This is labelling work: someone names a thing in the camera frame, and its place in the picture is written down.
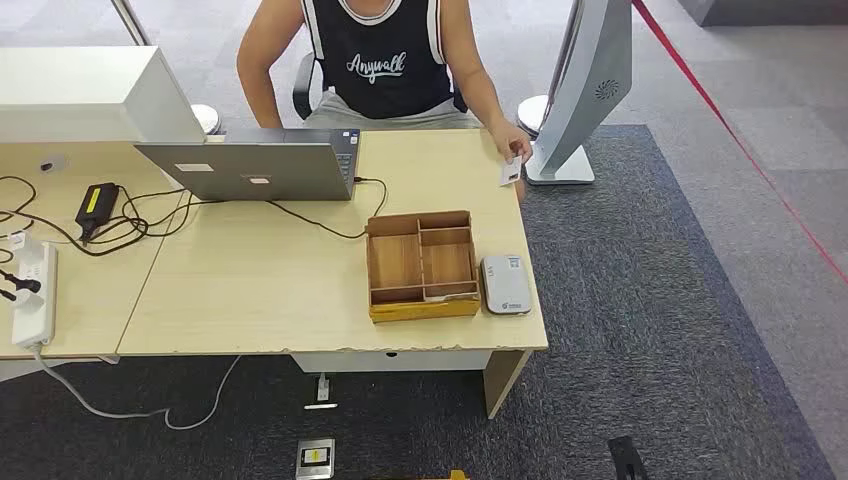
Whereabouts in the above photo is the person's left hand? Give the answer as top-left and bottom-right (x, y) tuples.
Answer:
(490, 119), (535, 166)

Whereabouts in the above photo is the white ID card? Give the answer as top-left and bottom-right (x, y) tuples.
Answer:
(498, 155), (523, 188)

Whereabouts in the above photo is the white card reader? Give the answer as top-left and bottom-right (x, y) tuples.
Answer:
(479, 254), (533, 316)

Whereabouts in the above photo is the person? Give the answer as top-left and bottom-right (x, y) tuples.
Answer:
(236, 0), (535, 203)

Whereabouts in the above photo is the stanchion with round base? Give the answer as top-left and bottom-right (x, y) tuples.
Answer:
(516, 0), (584, 139)
(111, 0), (223, 136)

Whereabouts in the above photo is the silver kiosk terminal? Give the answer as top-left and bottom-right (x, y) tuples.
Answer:
(523, 0), (634, 187)

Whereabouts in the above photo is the wooden desk organiser tray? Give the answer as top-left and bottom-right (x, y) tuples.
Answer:
(364, 210), (482, 325)

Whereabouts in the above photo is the red barrier tape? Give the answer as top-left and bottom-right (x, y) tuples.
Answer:
(630, 0), (848, 286)

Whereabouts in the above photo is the dark grey floor rug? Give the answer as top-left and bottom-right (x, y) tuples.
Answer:
(0, 124), (837, 480)

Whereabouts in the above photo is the wooden desk leg panel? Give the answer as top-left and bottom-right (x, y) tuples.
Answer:
(483, 349), (535, 420)

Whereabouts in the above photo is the white desk crossbeam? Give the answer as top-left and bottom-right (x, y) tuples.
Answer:
(0, 356), (122, 384)
(291, 349), (495, 374)

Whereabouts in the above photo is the grey laptop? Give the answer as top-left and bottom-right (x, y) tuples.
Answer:
(134, 127), (362, 203)

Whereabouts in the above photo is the dark grey furniture base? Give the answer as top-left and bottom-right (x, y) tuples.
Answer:
(676, 0), (848, 28)

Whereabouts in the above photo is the white floor plug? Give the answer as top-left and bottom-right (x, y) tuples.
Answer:
(304, 372), (339, 411)

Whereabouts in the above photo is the metal floor socket box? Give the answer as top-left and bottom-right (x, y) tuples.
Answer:
(295, 438), (337, 480)

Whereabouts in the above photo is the black laptop power adapter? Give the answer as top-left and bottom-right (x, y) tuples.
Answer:
(74, 182), (121, 243)

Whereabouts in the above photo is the white counter box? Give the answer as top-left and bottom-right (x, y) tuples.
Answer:
(0, 44), (208, 146)

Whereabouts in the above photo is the white power strip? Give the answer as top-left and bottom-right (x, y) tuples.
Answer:
(11, 241), (59, 350)

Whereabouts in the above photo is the black plug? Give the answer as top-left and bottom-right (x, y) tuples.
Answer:
(0, 268), (42, 303)

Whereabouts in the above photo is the black laptop charging cable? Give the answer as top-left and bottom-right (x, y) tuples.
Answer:
(264, 176), (389, 241)

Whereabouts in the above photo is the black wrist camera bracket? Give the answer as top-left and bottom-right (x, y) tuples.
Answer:
(607, 435), (651, 480)

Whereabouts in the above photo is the black mains cable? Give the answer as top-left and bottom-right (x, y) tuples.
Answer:
(0, 175), (200, 258)

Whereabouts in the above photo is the white power strip cable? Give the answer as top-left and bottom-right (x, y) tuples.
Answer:
(33, 344), (243, 432)

